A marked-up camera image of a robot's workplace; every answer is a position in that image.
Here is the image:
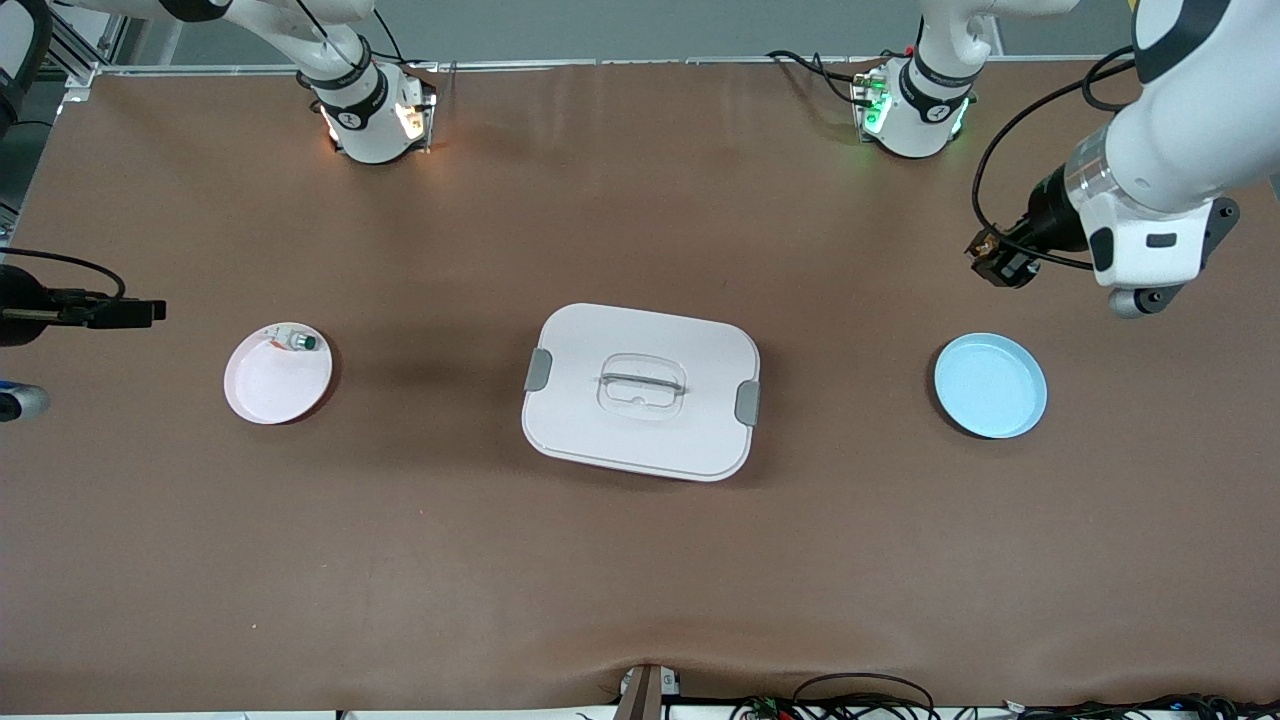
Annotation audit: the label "light blue round plate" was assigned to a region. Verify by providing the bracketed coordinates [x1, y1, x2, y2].
[934, 333, 1049, 441]

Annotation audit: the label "black arm base cables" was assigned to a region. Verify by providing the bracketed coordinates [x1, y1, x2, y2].
[765, 48, 876, 109]

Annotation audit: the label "black looped cable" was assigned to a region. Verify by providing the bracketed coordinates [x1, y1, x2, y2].
[792, 672, 937, 720]

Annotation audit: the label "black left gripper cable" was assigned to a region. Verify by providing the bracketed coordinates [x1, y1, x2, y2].
[973, 45, 1141, 273]

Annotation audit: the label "tangled cable bundle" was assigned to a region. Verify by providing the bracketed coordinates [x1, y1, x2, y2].
[730, 690, 1280, 720]

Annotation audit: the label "aluminium frame strut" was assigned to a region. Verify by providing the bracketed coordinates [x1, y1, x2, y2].
[45, 0, 136, 101]

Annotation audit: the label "pink round plate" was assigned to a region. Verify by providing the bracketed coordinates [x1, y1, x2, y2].
[224, 322, 333, 426]

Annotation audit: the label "brown table edge post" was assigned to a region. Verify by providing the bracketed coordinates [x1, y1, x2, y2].
[612, 663, 663, 720]

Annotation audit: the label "white lidded storage box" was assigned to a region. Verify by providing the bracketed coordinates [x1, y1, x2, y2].
[521, 303, 762, 484]

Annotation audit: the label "metal table edge rail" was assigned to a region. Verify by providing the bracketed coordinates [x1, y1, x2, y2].
[90, 55, 1131, 76]

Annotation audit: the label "clear box lid handle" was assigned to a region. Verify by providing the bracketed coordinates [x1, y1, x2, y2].
[597, 353, 689, 421]

